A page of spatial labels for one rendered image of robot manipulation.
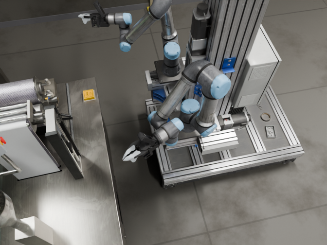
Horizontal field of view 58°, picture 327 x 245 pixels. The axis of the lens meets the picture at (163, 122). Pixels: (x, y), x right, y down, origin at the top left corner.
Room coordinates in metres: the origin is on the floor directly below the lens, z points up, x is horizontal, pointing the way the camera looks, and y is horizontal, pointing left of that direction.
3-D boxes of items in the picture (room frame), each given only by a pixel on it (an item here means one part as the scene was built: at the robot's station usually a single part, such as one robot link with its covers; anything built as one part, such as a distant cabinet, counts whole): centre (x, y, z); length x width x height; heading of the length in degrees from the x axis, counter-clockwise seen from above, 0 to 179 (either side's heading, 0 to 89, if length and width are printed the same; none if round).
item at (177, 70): (1.54, -0.05, 0.87); 0.15 x 0.15 x 0.10
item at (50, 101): (0.97, 0.65, 1.05); 0.06 x 0.05 x 0.31; 105
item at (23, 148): (0.63, 0.77, 1.17); 0.34 x 0.05 x 0.54; 105
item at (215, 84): (0.95, -0.25, 1.19); 0.15 x 0.12 x 0.55; 39
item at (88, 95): (1.21, 0.52, 0.91); 0.07 x 0.07 x 0.02; 15
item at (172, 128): (0.79, -0.05, 1.21); 0.11 x 0.08 x 0.09; 129
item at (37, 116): (0.76, 0.62, 1.34); 0.06 x 0.06 x 0.06; 15
